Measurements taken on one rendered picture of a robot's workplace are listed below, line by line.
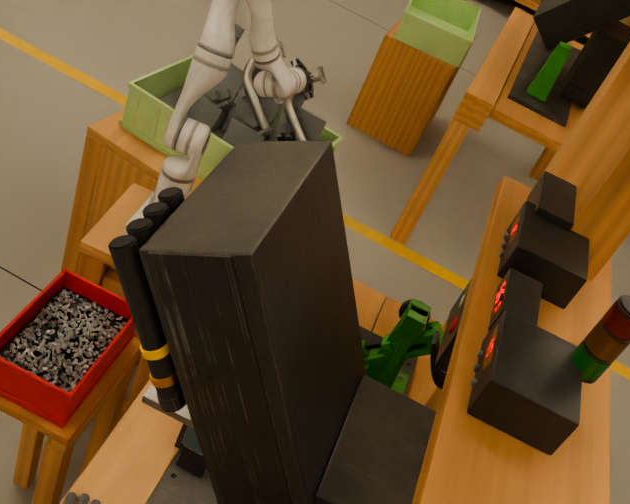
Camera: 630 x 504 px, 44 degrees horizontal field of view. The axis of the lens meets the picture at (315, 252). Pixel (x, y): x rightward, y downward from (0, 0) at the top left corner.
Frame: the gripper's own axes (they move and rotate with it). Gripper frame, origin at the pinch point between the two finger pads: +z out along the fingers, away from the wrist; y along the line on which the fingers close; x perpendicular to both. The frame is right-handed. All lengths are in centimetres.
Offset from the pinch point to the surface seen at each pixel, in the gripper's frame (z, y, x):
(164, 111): -5.9, 8.3, 47.0
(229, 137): 10.9, -6.5, 37.3
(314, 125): 16.6, -13.6, 9.7
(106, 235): -53, -20, 52
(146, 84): 3, 20, 54
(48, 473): -99, -64, 61
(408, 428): -103, -72, -26
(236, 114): 17.1, -0.1, 34.4
